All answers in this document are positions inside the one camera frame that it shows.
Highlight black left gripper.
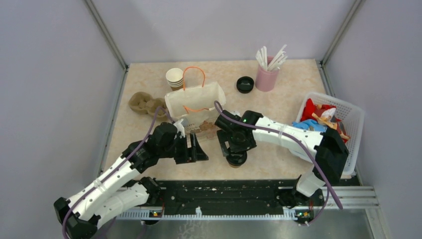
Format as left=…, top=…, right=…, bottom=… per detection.
left=159, top=132, right=209, bottom=164

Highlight black plastic cup lid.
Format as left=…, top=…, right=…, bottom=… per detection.
left=225, top=152, right=247, bottom=166

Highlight cream paper gift bag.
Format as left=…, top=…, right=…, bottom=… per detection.
left=164, top=66, right=226, bottom=140

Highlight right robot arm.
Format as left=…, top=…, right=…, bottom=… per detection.
left=214, top=110, right=349, bottom=205

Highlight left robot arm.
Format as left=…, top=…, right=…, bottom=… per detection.
left=54, top=120, right=209, bottom=239

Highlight spare black cup lid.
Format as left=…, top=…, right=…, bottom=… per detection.
left=236, top=76, right=254, bottom=94

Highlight pink straw holder cup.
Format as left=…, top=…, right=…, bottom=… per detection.
left=255, top=64, right=280, bottom=92

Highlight blue cartoon packet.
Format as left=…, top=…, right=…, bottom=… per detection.
left=292, top=119, right=327, bottom=132

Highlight stack of paper cups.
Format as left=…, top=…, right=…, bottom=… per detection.
left=165, top=68, right=184, bottom=91

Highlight white wrapped straws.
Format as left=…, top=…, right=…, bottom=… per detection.
left=255, top=44, right=288, bottom=72

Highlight red snack packet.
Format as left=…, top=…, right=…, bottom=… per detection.
left=301, top=99, right=350, bottom=143

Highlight white plastic basket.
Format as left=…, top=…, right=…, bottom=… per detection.
left=296, top=92, right=364, bottom=178

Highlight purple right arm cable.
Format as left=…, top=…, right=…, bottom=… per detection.
left=213, top=100, right=343, bottom=227

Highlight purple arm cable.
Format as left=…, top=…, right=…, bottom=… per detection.
left=213, top=100, right=343, bottom=227
left=62, top=106, right=174, bottom=239

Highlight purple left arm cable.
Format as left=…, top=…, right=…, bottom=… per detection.
left=62, top=106, right=174, bottom=239

